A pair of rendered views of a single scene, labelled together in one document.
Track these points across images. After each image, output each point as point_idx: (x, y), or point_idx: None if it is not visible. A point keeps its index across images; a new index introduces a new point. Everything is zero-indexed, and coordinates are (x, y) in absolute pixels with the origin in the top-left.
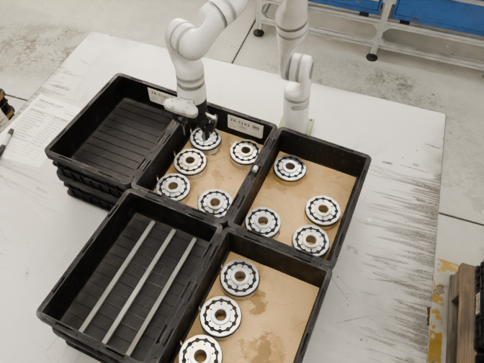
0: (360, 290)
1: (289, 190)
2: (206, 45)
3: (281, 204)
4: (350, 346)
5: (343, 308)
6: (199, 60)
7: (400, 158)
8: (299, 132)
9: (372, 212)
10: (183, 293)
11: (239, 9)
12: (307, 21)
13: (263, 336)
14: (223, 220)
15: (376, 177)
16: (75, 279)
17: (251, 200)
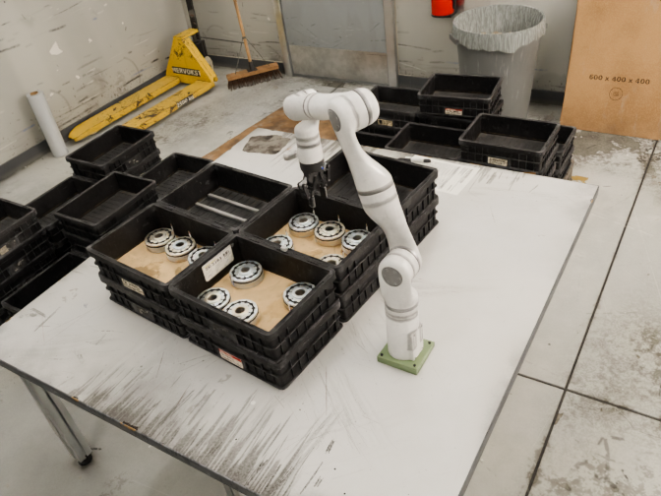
0: (181, 375)
1: (280, 299)
2: (289, 111)
3: (267, 292)
4: (141, 357)
5: (172, 359)
6: (306, 128)
7: (333, 465)
8: (322, 283)
9: (262, 407)
10: (193, 214)
11: (310, 109)
12: (364, 194)
13: (157, 273)
14: (241, 230)
15: (309, 425)
16: (236, 180)
17: (272, 268)
